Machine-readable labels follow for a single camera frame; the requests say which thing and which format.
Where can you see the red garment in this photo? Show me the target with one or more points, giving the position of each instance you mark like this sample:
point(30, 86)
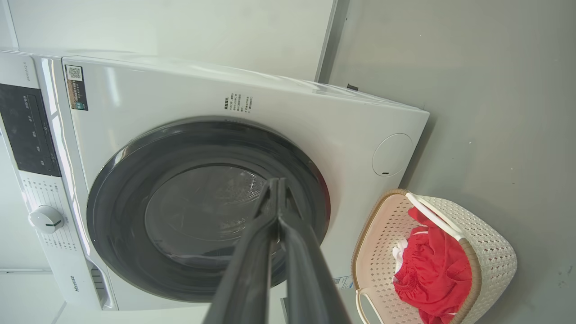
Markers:
point(432, 270)

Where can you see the white front-load washing machine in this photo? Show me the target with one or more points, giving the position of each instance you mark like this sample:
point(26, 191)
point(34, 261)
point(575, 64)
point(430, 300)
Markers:
point(180, 90)

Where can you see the round white filter cover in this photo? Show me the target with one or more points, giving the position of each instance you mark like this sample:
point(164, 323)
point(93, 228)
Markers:
point(392, 154)

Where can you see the blue energy label sticker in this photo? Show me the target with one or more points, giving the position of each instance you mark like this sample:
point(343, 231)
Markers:
point(343, 282)

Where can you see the white garment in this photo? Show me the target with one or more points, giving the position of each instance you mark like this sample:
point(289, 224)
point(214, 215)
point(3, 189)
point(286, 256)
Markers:
point(398, 254)

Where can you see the printed warning text label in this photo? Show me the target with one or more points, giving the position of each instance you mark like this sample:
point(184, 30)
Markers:
point(238, 103)

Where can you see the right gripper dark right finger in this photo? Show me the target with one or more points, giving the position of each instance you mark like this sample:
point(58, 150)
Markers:
point(306, 279)

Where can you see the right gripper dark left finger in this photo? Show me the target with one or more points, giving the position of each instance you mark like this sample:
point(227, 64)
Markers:
point(247, 279)

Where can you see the white washer dial knob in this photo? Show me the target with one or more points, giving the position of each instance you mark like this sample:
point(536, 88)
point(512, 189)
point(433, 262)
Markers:
point(46, 219)

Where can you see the black washer control panel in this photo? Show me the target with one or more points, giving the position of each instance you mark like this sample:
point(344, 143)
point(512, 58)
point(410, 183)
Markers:
point(27, 130)

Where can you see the black round washer door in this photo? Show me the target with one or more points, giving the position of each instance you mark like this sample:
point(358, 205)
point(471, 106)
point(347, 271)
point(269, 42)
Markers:
point(126, 202)

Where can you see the dark QR code sticker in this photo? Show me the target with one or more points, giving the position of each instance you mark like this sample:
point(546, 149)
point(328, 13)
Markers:
point(76, 90)

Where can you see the beige perforated laundry basket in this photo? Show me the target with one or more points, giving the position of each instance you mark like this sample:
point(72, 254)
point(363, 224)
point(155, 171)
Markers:
point(490, 252)

